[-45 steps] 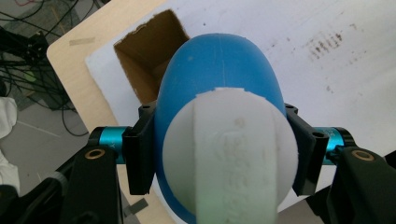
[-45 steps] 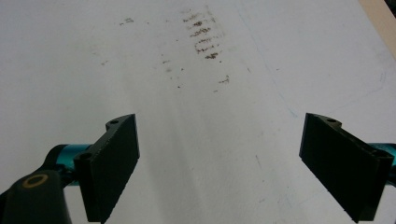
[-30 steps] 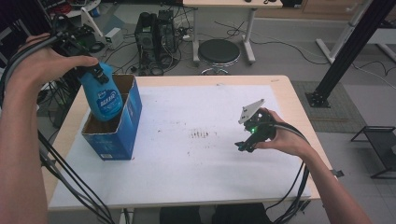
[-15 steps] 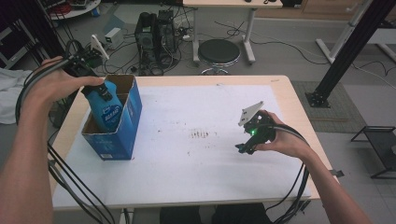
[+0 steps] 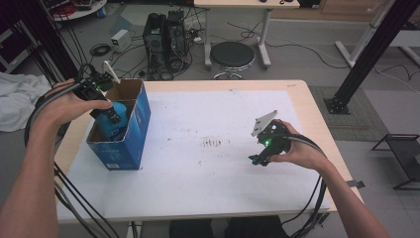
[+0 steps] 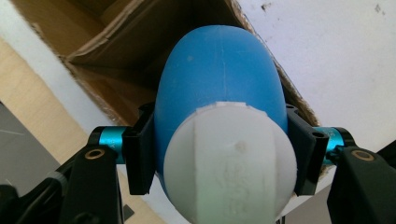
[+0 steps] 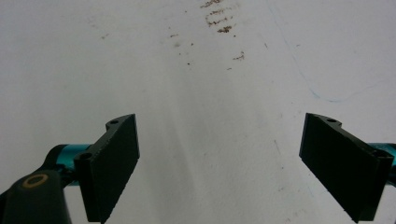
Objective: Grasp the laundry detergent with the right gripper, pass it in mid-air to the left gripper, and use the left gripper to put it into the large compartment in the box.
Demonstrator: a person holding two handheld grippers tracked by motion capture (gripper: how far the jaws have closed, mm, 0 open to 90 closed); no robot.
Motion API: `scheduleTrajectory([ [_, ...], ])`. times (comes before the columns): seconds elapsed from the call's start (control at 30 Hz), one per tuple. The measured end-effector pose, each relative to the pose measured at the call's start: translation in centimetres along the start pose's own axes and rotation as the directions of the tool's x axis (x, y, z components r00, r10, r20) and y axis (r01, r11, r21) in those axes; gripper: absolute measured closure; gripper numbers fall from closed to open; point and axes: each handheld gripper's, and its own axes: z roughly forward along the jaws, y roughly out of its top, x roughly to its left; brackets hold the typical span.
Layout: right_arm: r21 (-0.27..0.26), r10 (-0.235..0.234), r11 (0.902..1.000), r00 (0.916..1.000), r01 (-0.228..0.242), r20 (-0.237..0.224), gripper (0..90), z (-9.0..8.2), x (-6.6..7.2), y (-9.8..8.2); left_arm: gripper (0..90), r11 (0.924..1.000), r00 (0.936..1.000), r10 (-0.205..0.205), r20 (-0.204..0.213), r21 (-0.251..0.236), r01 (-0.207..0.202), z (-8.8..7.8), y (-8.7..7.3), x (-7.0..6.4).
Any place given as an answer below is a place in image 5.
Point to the white-legged wooden desk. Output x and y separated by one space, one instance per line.
244 3

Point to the blue bottle white cap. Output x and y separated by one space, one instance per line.
115 130

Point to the grey tape strip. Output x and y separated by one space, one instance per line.
356 183

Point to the light wooden table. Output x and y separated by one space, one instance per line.
317 109

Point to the black metal rack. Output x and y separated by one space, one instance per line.
404 152

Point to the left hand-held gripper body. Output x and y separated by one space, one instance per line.
90 87

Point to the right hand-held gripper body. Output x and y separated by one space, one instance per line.
275 139

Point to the black round stool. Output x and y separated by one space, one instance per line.
232 54

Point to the grey floor mat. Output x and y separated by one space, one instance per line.
360 122

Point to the round white table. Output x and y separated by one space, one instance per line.
85 10

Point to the person's left hand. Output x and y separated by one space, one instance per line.
62 107

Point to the white metal stand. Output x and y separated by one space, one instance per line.
363 36

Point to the black computer tower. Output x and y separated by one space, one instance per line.
154 43
177 33

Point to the small white box device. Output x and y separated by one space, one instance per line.
120 40

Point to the white cloth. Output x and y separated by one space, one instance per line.
16 95

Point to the black metal post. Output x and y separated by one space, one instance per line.
373 53

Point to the blue cardboard box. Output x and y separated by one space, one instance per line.
132 139

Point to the person's right hand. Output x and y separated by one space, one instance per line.
303 152

